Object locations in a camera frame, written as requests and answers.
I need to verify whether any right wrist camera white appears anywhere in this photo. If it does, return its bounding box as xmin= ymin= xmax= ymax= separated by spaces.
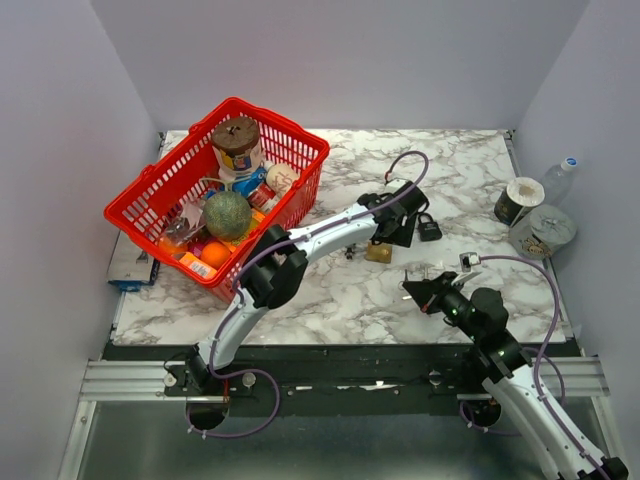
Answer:
xmin=454 ymin=252 xmax=481 ymax=285

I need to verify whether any black padlock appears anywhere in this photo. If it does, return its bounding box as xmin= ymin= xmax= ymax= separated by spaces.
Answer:
xmin=417 ymin=212 xmax=443 ymax=242

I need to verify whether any green netted melon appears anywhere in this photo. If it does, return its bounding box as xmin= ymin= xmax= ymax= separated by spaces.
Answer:
xmin=203 ymin=191 xmax=252 ymax=240

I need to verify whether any grey-wrapped toilet paper roll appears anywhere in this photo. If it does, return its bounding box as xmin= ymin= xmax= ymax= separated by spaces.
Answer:
xmin=509 ymin=204 xmax=577 ymax=260

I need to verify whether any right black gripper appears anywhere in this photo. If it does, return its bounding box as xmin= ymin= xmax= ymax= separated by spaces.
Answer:
xmin=403 ymin=270 xmax=481 ymax=341

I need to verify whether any brown-lid ice cream cup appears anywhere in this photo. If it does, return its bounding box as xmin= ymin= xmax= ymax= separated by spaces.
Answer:
xmin=211 ymin=116 xmax=264 ymax=183

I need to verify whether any orange fruit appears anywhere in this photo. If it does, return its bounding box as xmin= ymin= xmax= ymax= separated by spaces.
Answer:
xmin=200 ymin=241 xmax=231 ymax=269

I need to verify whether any clear plastic water bottle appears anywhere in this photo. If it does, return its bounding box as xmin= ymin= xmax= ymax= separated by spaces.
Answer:
xmin=539 ymin=157 xmax=578 ymax=206

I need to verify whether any large brass padlock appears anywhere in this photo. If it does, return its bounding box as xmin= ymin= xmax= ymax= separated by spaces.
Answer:
xmin=365 ymin=241 xmax=393 ymax=264

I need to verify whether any orange snack box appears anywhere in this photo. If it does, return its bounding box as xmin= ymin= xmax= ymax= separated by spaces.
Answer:
xmin=178 ymin=252 xmax=217 ymax=280

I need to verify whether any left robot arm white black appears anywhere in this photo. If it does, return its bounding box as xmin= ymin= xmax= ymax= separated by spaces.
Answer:
xmin=187 ymin=182 xmax=429 ymax=395

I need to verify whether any red plastic shopping basket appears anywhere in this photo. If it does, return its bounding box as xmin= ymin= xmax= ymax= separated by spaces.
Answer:
xmin=103 ymin=96 xmax=331 ymax=304

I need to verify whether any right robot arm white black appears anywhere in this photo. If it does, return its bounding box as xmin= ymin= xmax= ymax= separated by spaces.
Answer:
xmin=402 ymin=272 xmax=629 ymax=479

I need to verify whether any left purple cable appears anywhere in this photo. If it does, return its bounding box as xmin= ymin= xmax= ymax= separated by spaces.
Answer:
xmin=184 ymin=150 xmax=430 ymax=441

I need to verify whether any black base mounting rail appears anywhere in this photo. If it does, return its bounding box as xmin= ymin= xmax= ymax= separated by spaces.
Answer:
xmin=99 ymin=342 xmax=521 ymax=419

